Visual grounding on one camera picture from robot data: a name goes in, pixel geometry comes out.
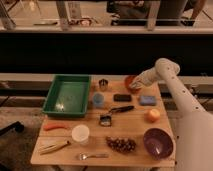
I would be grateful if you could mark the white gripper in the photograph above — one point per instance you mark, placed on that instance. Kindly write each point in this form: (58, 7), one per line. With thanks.
(147, 78)

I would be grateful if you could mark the red bowl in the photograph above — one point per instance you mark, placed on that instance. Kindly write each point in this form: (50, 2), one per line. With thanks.
(128, 80)

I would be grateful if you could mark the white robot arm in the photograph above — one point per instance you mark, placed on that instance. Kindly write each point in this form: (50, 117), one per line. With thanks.
(194, 147)

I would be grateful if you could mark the purple bowl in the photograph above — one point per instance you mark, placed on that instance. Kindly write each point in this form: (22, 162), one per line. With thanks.
(158, 143)

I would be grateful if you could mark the blue sponge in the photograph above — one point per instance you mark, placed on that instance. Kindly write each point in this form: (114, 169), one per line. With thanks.
(147, 100)

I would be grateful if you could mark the orange fruit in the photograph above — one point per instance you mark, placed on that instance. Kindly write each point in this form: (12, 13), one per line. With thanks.
(153, 115)

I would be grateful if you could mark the black rectangular block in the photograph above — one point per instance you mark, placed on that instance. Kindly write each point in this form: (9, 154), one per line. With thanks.
(122, 97)

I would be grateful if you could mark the small metal cup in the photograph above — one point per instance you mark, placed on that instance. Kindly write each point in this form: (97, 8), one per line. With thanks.
(103, 84)

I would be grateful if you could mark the wooden table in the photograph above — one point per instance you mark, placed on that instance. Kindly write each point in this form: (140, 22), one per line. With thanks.
(132, 124)

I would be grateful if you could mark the light blue cup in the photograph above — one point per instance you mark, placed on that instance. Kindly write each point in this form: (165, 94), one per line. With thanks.
(98, 100)

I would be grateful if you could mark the bunch of dark grapes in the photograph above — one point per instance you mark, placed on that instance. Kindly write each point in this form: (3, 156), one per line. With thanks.
(122, 145)

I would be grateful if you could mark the green plastic tray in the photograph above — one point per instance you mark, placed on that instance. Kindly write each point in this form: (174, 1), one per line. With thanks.
(68, 96)

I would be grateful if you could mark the white plastic cup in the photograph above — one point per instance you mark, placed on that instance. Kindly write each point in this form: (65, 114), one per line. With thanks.
(80, 134)

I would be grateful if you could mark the orange carrot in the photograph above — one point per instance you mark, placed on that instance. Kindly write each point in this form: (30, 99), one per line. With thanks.
(54, 126)

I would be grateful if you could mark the yellow banana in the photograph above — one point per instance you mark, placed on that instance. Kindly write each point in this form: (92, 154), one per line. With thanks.
(53, 147)

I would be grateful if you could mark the black handled brush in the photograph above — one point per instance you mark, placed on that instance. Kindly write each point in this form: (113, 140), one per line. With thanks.
(105, 120)

